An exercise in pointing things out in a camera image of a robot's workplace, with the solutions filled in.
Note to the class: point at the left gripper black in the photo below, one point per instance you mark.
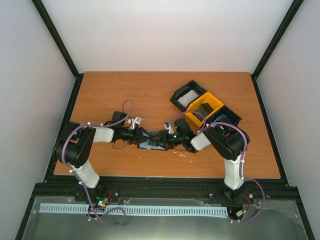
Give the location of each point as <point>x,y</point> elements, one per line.
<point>138,132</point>

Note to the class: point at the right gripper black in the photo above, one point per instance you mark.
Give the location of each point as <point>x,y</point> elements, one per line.
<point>162,135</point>

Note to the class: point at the black leather card holder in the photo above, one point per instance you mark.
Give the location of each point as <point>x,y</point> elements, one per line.
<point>150,144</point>

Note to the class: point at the black cards stack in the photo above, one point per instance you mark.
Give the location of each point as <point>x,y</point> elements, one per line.
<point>203,110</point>

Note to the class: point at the yellow bin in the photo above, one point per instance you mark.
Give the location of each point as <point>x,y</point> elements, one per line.
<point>207,97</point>

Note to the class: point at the black bin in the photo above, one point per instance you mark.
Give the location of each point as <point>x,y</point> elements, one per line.
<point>233,118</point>
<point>191,85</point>

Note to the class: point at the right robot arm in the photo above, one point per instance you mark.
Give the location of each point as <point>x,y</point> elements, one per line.
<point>228,140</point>

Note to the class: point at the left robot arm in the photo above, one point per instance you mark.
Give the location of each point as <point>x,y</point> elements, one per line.
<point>73,145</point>

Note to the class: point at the white cards stack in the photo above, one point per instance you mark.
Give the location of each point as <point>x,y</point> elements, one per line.
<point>187,98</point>

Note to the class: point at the blue cards stack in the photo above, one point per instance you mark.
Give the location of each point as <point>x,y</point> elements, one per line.
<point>217,118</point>

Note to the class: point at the green led circuit board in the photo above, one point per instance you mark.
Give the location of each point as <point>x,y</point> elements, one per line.
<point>104,201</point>

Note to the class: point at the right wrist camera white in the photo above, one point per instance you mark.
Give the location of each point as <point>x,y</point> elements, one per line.
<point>169,128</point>

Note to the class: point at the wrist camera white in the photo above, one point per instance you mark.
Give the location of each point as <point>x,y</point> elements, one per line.
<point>169,128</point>
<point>133,123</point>

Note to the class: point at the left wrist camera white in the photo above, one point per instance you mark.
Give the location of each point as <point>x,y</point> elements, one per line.
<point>133,123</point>

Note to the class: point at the light blue cable duct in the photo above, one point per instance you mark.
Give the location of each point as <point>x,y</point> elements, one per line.
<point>137,210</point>

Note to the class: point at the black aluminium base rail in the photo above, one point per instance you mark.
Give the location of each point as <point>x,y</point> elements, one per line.
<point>210,191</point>

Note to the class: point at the left black frame post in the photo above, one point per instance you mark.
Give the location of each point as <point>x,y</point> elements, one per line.
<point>48,22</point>

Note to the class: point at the black frame post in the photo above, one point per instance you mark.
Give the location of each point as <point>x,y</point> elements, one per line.
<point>282,28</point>
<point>48,22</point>

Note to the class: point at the right black frame post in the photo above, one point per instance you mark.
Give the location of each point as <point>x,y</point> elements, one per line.
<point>282,28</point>

